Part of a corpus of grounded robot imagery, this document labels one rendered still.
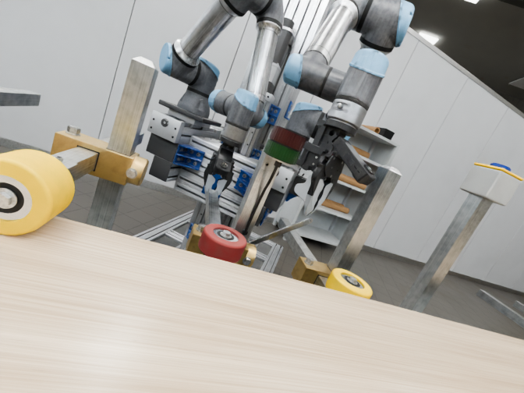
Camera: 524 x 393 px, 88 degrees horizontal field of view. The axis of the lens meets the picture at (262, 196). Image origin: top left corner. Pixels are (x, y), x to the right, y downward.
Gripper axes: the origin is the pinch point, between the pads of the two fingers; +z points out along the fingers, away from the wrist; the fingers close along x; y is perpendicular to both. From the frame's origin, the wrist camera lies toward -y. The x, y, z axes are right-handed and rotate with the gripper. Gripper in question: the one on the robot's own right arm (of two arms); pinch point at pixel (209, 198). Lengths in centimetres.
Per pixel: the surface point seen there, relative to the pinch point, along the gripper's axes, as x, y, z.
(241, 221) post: -2.9, -37.3, -9.2
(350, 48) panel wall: -118, 241, -149
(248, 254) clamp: -6.8, -37.7, -3.1
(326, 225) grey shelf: -198, 247, 62
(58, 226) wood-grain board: 22, -52, -7
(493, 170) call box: -51, -37, -38
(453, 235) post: -53, -36, -22
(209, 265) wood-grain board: 3, -52, -7
